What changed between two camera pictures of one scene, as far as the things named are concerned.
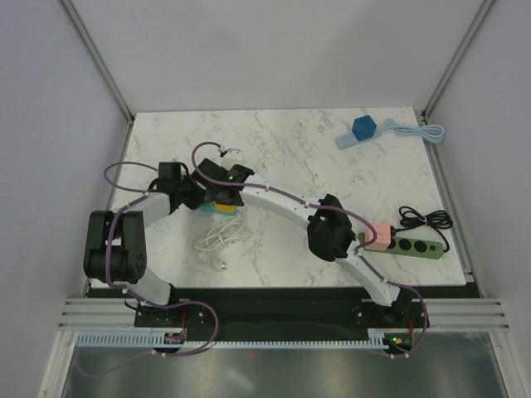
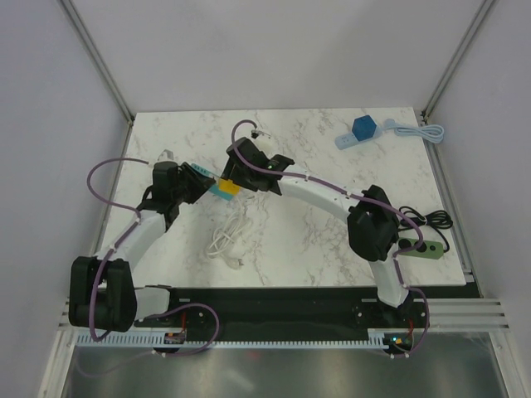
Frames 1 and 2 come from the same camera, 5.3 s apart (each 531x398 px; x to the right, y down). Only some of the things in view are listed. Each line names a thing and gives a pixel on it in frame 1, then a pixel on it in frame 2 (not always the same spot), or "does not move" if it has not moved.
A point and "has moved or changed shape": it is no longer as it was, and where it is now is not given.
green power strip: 418,248 does not move
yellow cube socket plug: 224,208 has moved or changed shape
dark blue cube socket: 363,128 does not move
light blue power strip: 348,140 does not move
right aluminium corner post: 457,58 does not move
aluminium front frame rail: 444,313 does not move
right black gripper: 210,196 → 236,176
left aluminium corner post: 99,60 does not move
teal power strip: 211,210 has moved or changed shape
